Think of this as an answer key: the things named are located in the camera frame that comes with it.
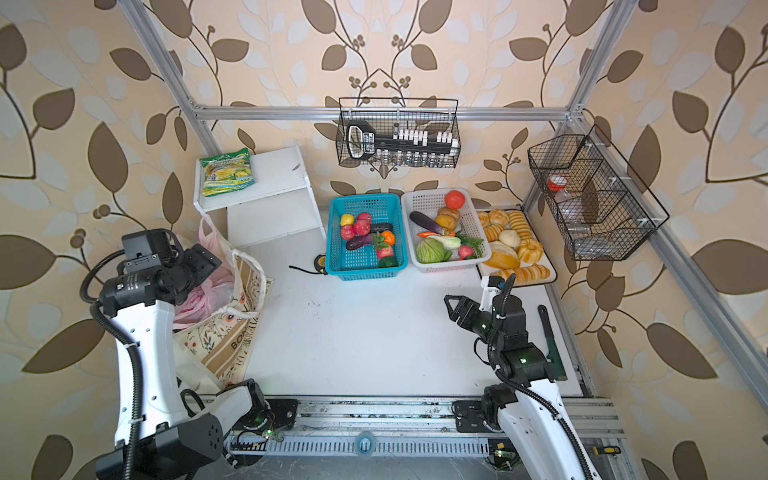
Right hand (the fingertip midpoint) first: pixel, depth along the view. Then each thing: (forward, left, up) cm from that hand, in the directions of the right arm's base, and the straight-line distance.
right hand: (454, 305), depth 77 cm
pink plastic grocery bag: (+2, +59, +8) cm, 59 cm away
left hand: (+6, +60, +14) cm, 62 cm away
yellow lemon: (+42, +32, -11) cm, 54 cm away
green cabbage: (+23, +3, -6) cm, 24 cm away
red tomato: (+47, -9, -6) cm, 48 cm away
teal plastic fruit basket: (+35, +25, -12) cm, 45 cm away
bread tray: (+27, -27, -11) cm, 40 cm away
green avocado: (+22, +17, -10) cm, 30 cm away
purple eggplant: (+42, +3, -13) cm, 44 cm away
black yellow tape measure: (+23, +41, -13) cm, 49 cm away
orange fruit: (+32, +17, -10) cm, 37 cm away
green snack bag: (+31, +60, +20) cm, 71 cm away
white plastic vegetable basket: (+49, +1, -9) cm, 50 cm away
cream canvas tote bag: (-10, +59, -2) cm, 60 cm away
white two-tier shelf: (+24, +46, +14) cm, 54 cm away
